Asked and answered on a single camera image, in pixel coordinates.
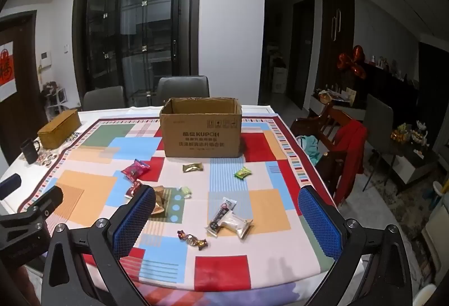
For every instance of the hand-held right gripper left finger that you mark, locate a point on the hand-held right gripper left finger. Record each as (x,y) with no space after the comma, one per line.
(135,222)

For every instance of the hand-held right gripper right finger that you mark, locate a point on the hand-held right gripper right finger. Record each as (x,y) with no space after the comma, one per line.
(321,225)

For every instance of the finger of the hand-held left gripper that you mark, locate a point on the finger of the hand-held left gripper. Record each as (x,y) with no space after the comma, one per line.
(10,184)
(47,200)

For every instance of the orange clear snack packet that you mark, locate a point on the orange clear snack packet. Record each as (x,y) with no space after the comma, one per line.
(161,193)
(158,209)

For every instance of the gold candy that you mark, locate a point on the gold candy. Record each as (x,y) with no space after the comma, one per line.
(193,168)

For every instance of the brown cardboard box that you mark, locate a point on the brown cardboard box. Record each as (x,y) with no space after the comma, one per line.
(200,137)

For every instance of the person's left forearm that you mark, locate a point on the person's left forearm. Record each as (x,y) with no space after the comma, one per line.
(17,286)

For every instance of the red wrapped candy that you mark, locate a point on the red wrapped candy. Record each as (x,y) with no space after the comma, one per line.
(133,188)

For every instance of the black mug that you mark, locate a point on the black mug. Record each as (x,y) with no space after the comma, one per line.
(29,151)

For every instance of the patterned round-motif place mat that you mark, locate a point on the patterned round-motif place mat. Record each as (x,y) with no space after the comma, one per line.
(49,156)

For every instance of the pink snack packet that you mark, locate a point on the pink snack packet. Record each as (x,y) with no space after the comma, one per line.
(135,170)

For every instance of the pale green wrapped candy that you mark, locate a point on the pale green wrapped candy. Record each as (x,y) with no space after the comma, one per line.
(185,191)

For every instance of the dark multicoloured wrapped candy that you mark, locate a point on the dark multicoloured wrapped candy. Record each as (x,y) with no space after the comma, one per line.
(192,239)

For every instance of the dark entrance door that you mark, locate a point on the dark entrance door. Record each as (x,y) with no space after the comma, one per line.
(24,116)

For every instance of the woven wicker lidded box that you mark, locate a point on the woven wicker lidded box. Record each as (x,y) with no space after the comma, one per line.
(58,130)

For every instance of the teal cloth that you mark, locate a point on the teal cloth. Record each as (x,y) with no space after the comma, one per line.
(310,148)

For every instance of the red garment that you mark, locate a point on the red garment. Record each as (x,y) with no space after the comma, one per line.
(352,151)

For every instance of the white and silver snack packet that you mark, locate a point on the white and silver snack packet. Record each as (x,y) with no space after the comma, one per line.
(235,224)

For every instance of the black and white snack packet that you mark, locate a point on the black and white snack packet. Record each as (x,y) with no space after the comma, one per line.
(221,215)

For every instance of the white cube shelf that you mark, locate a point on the white cube shelf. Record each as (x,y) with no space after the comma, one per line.
(52,101)

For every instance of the colourful patchwork print tablecloth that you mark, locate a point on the colourful patchwork print tablecloth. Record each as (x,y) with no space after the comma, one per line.
(224,183)

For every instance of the brown wooden chair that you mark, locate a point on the brown wooden chair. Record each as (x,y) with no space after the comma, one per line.
(329,116)

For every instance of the red and white door poster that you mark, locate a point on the red and white door poster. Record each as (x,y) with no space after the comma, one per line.
(7,71)

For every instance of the narrow grey dining chair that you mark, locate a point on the narrow grey dining chair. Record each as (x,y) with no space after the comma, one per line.
(103,99)

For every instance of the low white cabinet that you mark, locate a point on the low white cabinet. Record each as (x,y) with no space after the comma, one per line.
(333,104)

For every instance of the small white figurines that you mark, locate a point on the small white figurines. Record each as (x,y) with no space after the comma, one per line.
(421,132)

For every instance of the wide grey dining chair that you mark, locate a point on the wide grey dining chair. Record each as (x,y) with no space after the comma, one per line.
(182,88)

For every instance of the white paper bag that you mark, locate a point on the white paper bag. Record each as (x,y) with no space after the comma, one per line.
(279,80)

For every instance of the dark sideboard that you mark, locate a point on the dark sideboard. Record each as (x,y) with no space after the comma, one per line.
(393,88)

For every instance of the red foil balloons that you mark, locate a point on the red foil balloons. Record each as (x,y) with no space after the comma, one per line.
(356,57)

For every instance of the dark interior door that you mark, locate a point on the dark interior door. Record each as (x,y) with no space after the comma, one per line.
(303,53)

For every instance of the brown wardrobe door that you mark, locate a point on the brown wardrobe door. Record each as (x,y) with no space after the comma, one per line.
(338,39)

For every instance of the dark framed glass sliding door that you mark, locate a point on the dark framed glass sliding door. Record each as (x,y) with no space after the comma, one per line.
(140,29)

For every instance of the white wall intercom panel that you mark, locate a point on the white wall intercom panel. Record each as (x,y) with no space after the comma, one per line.
(45,59)

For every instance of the white wall switch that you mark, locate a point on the white wall switch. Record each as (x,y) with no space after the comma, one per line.
(65,48)

